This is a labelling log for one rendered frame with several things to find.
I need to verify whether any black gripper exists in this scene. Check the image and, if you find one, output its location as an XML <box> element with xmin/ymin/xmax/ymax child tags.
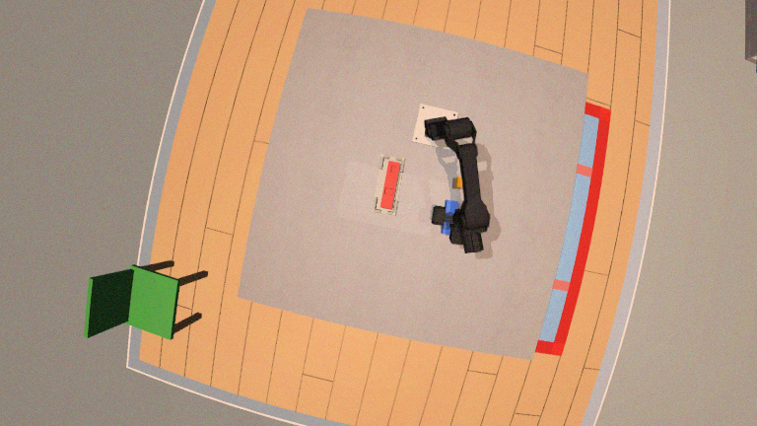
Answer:
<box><xmin>432</xmin><ymin>206</ymin><xmax>461</xmax><ymax>228</ymax></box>

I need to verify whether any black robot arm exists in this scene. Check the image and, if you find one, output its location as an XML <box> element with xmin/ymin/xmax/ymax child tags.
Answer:
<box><xmin>424</xmin><ymin>116</ymin><xmax>490</xmax><ymax>253</ymax></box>

